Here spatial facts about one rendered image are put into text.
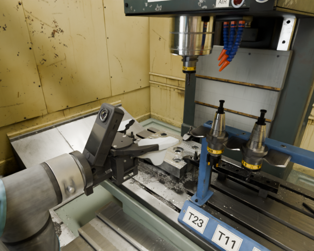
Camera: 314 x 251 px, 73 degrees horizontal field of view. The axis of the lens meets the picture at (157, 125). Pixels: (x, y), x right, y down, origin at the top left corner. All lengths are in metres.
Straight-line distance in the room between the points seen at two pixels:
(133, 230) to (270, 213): 0.53
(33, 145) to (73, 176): 1.22
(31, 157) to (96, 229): 0.69
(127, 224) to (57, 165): 0.68
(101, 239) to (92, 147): 0.66
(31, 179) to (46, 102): 1.27
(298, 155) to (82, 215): 1.02
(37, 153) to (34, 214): 1.17
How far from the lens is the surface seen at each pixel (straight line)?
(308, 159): 0.64
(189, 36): 0.75
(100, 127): 0.40
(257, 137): 0.59
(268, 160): 0.60
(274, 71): 1.16
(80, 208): 1.30
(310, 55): 1.18
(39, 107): 1.61
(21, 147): 1.59
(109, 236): 1.01
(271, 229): 0.88
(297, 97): 1.21
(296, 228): 0.93
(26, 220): 0.38
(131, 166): 0.45
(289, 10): 0.60
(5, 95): 1.54
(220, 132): 0.63
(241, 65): 1.21
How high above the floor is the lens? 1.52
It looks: 25 degrees down
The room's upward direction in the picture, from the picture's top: straight up
